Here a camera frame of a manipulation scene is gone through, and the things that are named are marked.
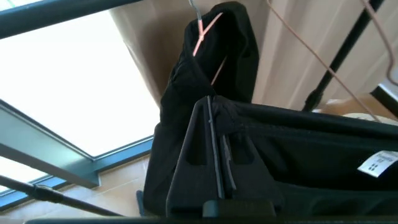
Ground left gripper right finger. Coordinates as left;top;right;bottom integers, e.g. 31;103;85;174
220;133;285;216

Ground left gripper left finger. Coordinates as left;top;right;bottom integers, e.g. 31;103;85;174
165;95;225;217

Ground black shorts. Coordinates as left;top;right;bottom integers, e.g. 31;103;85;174
142;1;261;216

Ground pink clothes hanger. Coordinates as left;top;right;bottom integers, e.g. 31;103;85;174
266;0;398;123
188;0;228;86

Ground black clothes rack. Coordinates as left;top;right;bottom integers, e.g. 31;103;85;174
0;0;385;218

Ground beige curtain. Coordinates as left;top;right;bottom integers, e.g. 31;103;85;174
108;0;398;125

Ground window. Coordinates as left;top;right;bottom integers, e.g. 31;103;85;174
0;0;161;213

